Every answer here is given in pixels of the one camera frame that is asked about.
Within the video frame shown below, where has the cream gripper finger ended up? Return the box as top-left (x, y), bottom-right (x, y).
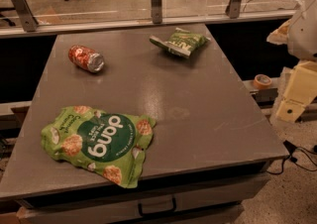
top-left (276, 99), bottom-right (305, 123)

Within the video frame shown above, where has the green jalapeno chip bag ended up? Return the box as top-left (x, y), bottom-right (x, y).
top-left (150, 28), bottom-right (210, 58)

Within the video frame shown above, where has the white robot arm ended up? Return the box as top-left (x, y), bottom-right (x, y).
top-left (266, 0), bottom-right (317, 122)

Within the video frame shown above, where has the green dang rice chips bag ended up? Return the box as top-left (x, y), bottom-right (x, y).
top-left (41, 106), bottom-right (156, 188)

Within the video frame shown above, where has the red coke can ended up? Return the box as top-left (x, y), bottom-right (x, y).
top-left (68, 45), bottom-right (105, 73)

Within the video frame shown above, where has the orange tape roll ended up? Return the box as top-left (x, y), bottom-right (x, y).
top-left (254, 74), bottom-right (272, 90)

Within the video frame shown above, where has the grey table drawer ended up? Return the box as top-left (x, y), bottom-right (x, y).
top-left (17, 172), bottom-right (269, 224)

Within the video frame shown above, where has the black power cable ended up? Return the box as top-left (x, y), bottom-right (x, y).
top-left (265, 139), bottom-right (317, 176)

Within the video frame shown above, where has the black drawer handle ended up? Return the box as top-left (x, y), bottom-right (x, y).
top-left (138, 196), bottom-right (177, 218)

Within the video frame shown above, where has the middle metal bracket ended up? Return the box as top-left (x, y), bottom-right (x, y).
top-left (151, 0), bottom-right (162, 24)

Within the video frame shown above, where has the left metal bracket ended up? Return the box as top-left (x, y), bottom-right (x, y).
top-left (11, 0), bottom-right (39, 32)

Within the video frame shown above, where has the metal barrier rail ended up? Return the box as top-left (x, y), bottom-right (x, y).
top-left (0, 9), bottom-right (296, 39)

